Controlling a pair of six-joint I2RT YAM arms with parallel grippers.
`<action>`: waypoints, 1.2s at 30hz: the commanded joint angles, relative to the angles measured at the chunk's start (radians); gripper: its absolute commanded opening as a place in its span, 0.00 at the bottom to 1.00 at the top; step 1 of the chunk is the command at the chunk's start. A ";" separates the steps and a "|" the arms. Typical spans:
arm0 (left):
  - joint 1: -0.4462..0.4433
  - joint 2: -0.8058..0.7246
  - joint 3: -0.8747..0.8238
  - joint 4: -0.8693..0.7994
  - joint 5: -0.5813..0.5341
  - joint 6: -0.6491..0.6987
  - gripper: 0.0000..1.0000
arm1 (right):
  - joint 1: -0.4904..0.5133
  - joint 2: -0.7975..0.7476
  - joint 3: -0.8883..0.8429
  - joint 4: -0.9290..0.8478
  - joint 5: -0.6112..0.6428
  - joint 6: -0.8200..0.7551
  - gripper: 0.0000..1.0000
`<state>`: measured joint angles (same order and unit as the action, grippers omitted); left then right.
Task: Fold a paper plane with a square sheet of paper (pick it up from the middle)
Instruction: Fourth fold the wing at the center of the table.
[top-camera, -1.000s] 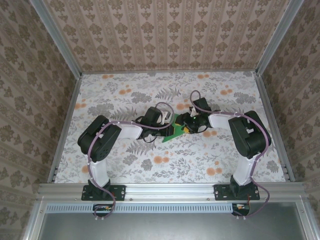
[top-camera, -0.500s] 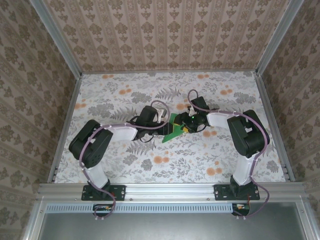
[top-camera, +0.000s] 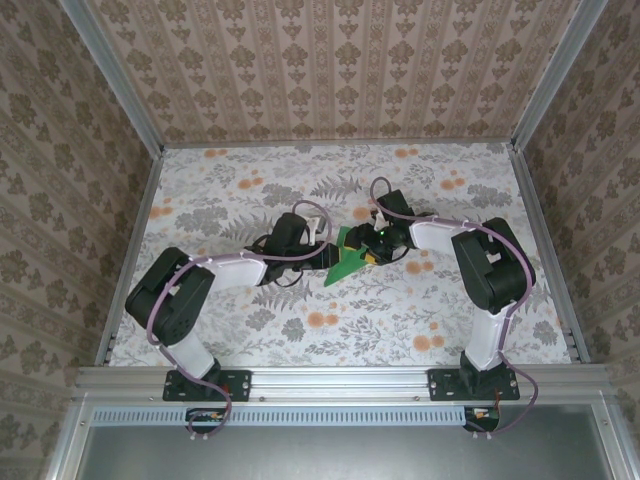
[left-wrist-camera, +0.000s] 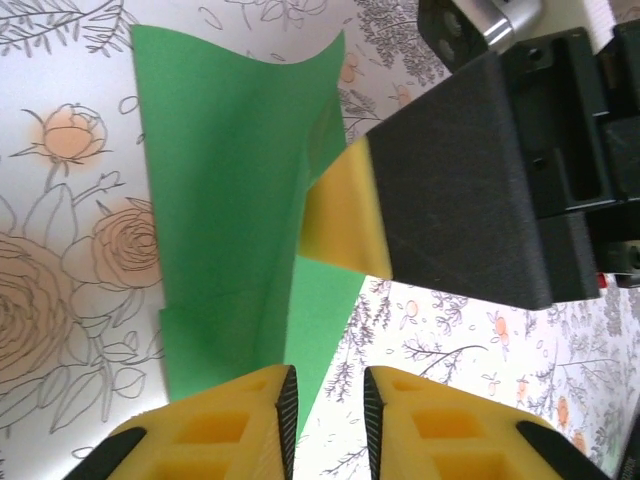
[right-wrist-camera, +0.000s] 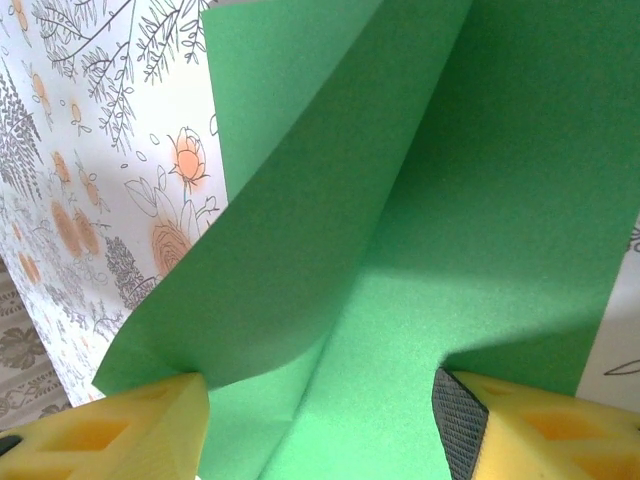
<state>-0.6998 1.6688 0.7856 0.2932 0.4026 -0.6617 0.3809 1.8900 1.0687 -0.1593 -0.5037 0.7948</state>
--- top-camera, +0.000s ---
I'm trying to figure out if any green square paper sheet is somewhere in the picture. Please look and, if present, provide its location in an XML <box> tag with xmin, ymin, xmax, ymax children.
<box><xmin>323</xmin><ymin>225</ymin><xmax>376</xmax><ymax>289</ymax></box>

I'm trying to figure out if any grey metal sheet panel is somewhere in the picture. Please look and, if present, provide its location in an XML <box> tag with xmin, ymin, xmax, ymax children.
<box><xmin>74</xmin><ymin>403</ymin><xmax>617</xmax><ymax>480</ymax></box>

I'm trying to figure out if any small controller circuit board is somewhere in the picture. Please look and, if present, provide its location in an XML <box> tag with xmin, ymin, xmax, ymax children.
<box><xmin>463</xmin><ymin>405</ymin><xmax>502</xmax><ymax>434</ymax></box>
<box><xmin>185</xmin><ymin>407</ymin><xmax>227</xmax><ymax>434</ymax></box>

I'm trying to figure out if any wide aluminium frame rail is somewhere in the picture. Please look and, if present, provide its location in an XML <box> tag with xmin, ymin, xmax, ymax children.
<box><xmin>74</xmin><ymin>363</ymin><xmax>620</xmax><ymax>402</ymax></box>

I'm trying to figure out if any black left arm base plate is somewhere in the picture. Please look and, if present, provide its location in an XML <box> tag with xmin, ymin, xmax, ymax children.
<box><xmin>163</xmin><ymin>368</ymin><xmax>252</xmax><ymax>402</ymax></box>

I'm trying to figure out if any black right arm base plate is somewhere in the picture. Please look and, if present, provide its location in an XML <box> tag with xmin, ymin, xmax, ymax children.
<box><xmin>428</xmin><ymin>368</ymin><xmax>521</xmax><ymax>402</ymax></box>

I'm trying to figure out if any grey slotted cable duct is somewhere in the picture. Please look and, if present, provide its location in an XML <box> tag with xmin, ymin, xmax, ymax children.
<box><xmin>92</xmin><ymin>405</ymin><xmax>470</xmax><ymax>427</ymax></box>

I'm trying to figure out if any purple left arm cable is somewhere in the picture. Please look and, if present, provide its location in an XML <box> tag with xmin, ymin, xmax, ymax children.
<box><xmin>147</xmin><ymin>199</ymin><xmax>332</xmax><ymax>444</ymax></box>

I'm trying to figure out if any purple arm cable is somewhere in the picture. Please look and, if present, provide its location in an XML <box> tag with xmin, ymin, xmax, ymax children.
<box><xmin>147</xmin><ymin>199</ymin><xmax>332</xmax><ymax>444</ymax></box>
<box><xmin>368</xmin><ymin>177</ymin><xmax>540</xmax><ymax>442</ymax></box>

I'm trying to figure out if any aluminium side rail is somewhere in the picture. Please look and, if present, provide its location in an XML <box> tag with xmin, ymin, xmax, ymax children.
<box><xmin>94</xmin><ymin>148</ymin><xmax>166</xmax><ymax>366</ymax></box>
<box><xmin>505</xmin><ymin>142</ymin><xmax>592</xmax><ymax>365</ymax></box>

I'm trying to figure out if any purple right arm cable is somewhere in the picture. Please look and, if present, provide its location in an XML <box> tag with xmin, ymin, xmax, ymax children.
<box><xmin>368</xmin><ymin>177</ymin><xmax>540</xmax><ymax>442</ymax></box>

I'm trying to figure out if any aluminium frame post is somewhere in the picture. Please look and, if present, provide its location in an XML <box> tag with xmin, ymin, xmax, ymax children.
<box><xmin>62</xmin><ymin>0</ymin><xmax>167</xmax><ymax>154</ymax></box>
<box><xmin>508</xmin><ymin>0</ymin><xmax>610</xmax><ymax>152</ymax></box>

